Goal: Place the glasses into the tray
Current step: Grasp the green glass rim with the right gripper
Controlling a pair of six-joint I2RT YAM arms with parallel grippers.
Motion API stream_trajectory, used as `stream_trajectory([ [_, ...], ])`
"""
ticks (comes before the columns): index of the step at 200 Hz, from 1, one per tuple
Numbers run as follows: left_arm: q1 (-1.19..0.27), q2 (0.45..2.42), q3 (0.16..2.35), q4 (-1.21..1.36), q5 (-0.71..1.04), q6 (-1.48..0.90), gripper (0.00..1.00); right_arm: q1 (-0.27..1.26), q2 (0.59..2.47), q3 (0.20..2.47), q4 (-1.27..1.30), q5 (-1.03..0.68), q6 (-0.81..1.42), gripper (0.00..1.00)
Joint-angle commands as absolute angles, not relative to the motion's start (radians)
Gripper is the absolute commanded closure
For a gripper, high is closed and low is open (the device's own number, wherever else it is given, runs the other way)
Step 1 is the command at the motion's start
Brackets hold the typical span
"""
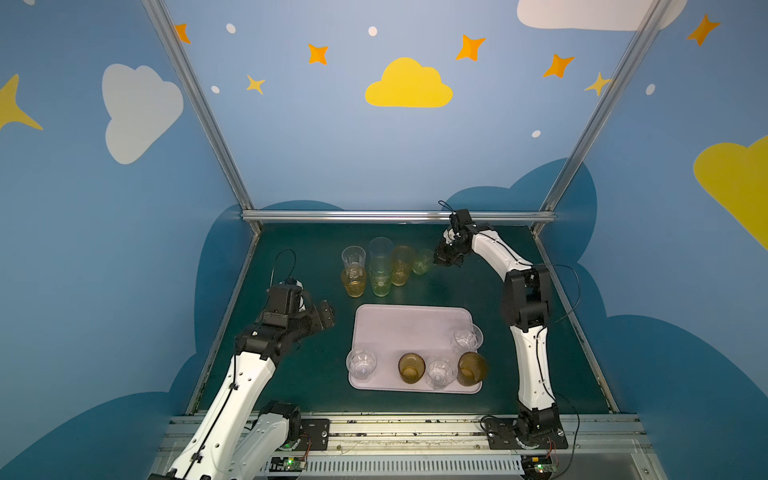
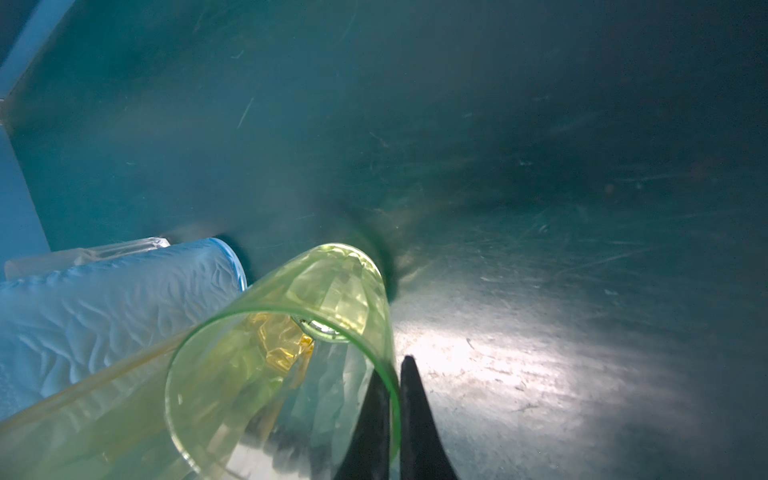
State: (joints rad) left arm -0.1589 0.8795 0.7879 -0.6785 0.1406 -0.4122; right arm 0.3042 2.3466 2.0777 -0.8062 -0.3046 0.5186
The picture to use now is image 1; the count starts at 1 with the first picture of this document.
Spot small green glass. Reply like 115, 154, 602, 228
412, 248, 434, 276

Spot orange short glass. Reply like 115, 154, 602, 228
341, 264, 367, 298

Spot tall orange glass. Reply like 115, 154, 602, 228
391, 245, 416, 287

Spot clear faceted glass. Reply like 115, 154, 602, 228
425, 354, 457, 390
450, 323, 484, 355
341, 245, 367, 269
346, 348, 378, 383

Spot dark amber textured glass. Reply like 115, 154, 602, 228
457, 352, 489, 387
398, 352, 426, 384

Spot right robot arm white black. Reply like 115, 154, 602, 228
434, 224, 562, 448

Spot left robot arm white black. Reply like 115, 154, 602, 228
149, 278, 335, 479

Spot pink rectangular tray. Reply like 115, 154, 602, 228
347, 304, 483, 395

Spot tall green glass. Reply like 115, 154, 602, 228
368, 263, 392, 298

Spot tall clear bluish glass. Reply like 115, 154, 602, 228
367, 236, 394, 275

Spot left controller board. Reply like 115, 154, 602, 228
268, 457, 307, 474

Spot controller board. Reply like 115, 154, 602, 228
268, 457, 307, 474
520, 456, 556, 480

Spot right controller board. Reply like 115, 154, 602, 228
520, 456, 556, 480

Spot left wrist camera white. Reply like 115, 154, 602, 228
280, 277, 303, 300

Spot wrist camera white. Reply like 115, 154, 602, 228
449, 209, 475, 236
280, 277, 303, 300

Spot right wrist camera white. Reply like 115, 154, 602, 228
449, 209, 475, 236

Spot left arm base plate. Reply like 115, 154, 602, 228
280, 418, 331, 452

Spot aluminium frame back bar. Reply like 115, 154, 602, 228
241, 209, 556, 224

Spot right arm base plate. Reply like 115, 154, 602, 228
479, 415, 569, 450

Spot aluminium frame right post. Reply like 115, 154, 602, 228
539, 0, 672, 222

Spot aluminium frame post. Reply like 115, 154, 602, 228
539, 0, 672, 222
141, 0, 261, 236

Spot aluminium frame left post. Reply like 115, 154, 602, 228
141, 0, 261, 236

